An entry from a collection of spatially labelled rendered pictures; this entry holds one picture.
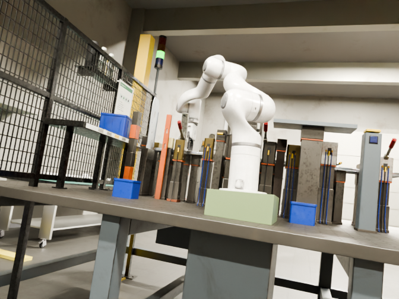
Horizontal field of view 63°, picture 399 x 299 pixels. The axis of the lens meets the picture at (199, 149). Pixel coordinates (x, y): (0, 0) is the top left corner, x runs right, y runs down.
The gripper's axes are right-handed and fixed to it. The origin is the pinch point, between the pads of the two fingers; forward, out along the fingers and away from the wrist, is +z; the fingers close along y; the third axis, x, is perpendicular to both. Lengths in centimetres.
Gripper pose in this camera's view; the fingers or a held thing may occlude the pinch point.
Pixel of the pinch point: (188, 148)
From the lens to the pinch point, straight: 205.1
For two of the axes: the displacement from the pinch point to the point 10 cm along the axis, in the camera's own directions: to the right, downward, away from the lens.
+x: -9.6, -1.0, 2.4
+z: -1.3, 9.9, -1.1
